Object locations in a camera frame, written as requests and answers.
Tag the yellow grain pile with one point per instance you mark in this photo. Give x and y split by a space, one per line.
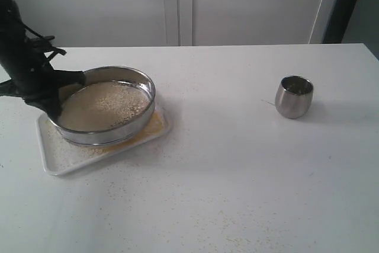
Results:
102 106

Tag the round steel mesh sieve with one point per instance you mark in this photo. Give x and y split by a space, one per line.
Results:
125 75

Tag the white cabinet with doors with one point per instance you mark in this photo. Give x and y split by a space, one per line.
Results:
96 23

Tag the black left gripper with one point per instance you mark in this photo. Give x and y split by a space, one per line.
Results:
31 74

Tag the white rectangular plastic tray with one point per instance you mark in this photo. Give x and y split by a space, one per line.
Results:
59 157

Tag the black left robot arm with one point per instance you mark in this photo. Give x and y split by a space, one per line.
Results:
11 22

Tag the yellow fine sifted grains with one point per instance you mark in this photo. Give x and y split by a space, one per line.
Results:
156 127

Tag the stainless steel cup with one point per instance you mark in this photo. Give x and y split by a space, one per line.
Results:
294 96

